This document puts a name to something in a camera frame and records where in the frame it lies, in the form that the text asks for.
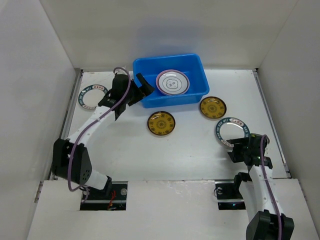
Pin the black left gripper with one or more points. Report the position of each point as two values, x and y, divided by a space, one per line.
146 89

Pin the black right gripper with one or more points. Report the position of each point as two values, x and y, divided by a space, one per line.
238 150

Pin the green rim plate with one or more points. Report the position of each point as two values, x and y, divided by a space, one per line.
229 129
90 96

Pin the yellow patterned plate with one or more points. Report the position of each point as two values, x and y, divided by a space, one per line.
161 123
213 107

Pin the pink plate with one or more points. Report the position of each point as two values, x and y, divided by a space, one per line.
172 82

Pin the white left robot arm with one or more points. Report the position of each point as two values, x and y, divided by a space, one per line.
71 160

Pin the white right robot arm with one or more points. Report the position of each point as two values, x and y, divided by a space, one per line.
267 219

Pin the blue plastic bin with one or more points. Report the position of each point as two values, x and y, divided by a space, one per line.
189 64

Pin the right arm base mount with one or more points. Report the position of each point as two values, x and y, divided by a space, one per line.
227 197

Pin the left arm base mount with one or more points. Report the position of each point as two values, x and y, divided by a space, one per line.
115 201

